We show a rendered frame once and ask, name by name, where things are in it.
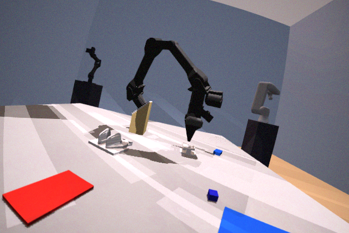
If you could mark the blue square plate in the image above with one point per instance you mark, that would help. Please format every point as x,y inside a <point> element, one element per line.
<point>235,222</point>

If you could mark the red flat plate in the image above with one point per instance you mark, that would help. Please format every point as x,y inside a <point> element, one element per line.
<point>39,199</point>

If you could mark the small blue cube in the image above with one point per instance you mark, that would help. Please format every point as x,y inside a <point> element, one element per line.
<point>213,195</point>

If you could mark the blue flat block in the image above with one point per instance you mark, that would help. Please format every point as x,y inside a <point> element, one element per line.
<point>217,152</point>

